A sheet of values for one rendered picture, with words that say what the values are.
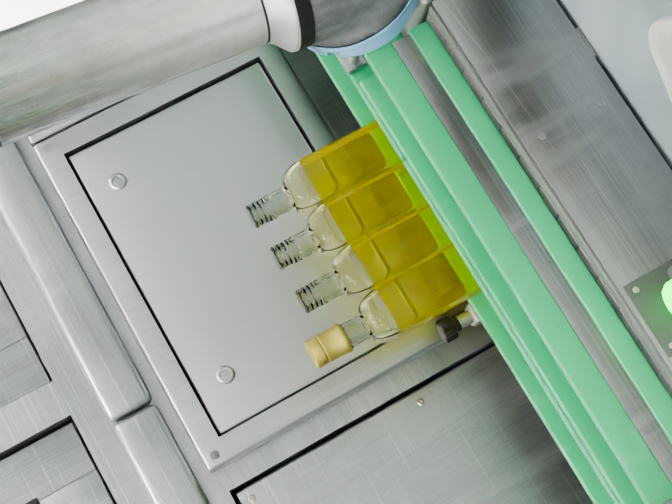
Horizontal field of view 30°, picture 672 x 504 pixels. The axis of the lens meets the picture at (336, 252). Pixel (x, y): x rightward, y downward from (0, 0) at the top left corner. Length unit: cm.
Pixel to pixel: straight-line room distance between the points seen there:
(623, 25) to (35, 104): 61
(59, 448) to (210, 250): 30
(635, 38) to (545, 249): 23
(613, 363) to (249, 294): 48
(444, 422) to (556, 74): 46
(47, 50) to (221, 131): 63
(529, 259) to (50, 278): 60
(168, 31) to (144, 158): 60
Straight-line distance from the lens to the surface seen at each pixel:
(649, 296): 131
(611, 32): 134
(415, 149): 141
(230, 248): 156
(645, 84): 133
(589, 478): 145
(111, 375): 154
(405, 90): 135
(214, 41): 103
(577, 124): 135
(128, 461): 154
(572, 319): 130
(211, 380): 152
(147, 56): 102
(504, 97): 135
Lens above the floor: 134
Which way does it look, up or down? 10 degrees down
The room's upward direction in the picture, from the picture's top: 118 degrees counter-clockwise
